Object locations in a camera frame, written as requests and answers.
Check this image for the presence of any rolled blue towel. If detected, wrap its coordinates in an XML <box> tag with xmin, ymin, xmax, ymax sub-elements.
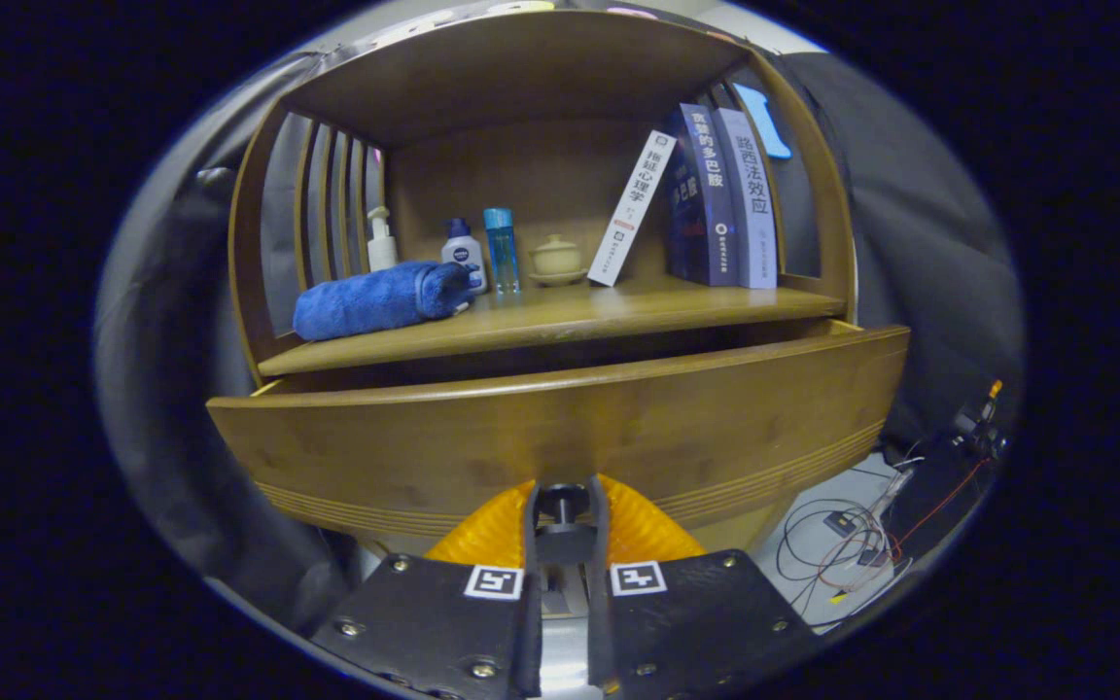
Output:
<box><xmin>292</xmin><ymin>260</ymin><xmax>476</xmax><ymax>342</ymax></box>

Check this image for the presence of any wooden cabinet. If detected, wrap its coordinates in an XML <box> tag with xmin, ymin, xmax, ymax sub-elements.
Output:
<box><xmin>205</xmin><ymin>8</ymin><xmax>911</xmax><ymax>584</ymax></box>

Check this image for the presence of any white book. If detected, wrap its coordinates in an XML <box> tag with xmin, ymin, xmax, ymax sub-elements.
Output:
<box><xmin>586</xmin><ymin>129</ymin><xmax>678</xmax><ymax>288</ymax></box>

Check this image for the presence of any wooden countertop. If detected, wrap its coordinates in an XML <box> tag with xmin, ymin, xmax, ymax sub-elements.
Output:
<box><xmin>257</xmin><ymin>272</ymin><xmax>848</xmax><ymax>378</ymax></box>

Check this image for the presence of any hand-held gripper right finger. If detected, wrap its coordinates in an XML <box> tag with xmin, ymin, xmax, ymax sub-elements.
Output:
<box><xmin>584</xmin><ymin>473</ymin><xmax>819</xmax><ymax>700</ymax></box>

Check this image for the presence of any light purple book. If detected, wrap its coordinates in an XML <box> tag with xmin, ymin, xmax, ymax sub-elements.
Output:
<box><xmin>713</xmin><ymin>107</ymin><xmax>779</xmax><ymax>291</ymax></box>

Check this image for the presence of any white bottle with blue cap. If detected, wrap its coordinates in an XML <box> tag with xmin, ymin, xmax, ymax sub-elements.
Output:
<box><xmin>440</xmin><ymin>217</ymin><xmax>489</xmax><ymax>296</ymax></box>

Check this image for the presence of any tangle of floor cables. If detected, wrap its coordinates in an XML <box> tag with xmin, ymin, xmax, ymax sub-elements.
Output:
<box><xmin>776</xmin><ymin>457</ymin><xmax>921</xmax><ymax>609</ymax></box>

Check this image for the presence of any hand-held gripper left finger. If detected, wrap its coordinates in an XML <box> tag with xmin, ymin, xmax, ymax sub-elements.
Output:
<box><xmin>310</xmin><ymin>476</ymin><xmax>543</xmax><ymax>700</ymax></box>

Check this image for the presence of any dark blue book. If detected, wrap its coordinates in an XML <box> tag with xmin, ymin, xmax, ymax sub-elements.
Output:
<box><xmin>665</xmin><ymin>103</ymin><xmax>742</xmax><ymax>288</ymax></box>

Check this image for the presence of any black backdrop cloth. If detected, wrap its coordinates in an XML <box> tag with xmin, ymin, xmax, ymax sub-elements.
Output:
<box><xmin>93</xmin><ymin>0</ymin><xmax>1026</xmax><ymax>643</ymax></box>

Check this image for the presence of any orange and black device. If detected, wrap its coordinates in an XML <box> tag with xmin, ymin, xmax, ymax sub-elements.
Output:
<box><xmin>949</xmin><ymin>379</ymin><xmax>1008</xmax><ymax>458</ymax></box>

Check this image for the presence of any wooden drawer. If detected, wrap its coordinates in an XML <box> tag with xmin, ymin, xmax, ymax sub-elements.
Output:
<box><xmin>205</xmin><ymin>321</ymin><xmax>911</xmax><ymax>565</ymax></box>

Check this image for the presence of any clear blue bottle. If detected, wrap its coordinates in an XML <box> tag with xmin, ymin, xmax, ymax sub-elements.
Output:
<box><xmin>482</xmin><ymin>207</ymin><xmax>522</xmax><ymax>297</ymax></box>

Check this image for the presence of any black case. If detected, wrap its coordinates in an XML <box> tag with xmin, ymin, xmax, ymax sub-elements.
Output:
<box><xmin>886</xmin><ymin>447</ymin><xmax>994</xmax><ymax>560</ymax></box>

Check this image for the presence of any beige lidded teacup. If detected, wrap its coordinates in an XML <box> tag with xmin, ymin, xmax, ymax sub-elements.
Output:
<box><xmin>528</xmin><ymin>233</ymin><xmax>588</xmax><ymax>288</ymax></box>

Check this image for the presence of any white pump bottle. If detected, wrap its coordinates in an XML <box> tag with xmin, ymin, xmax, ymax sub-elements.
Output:
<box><xmin>367</xmin><ymin>205</ymin><xmax>401</xmax><ymax>273</ymax></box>

